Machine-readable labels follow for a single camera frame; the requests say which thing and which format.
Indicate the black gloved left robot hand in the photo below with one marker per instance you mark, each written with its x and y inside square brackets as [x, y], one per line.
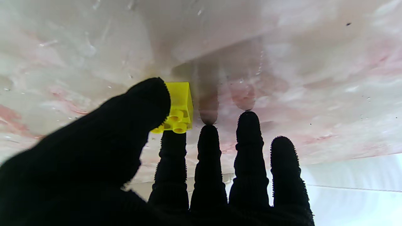
[78, 163]

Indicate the yellow toy brick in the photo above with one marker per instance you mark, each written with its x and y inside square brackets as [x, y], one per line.
[182, 103]

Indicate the white sheer curtain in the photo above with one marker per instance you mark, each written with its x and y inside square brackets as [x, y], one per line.
[361, 208]

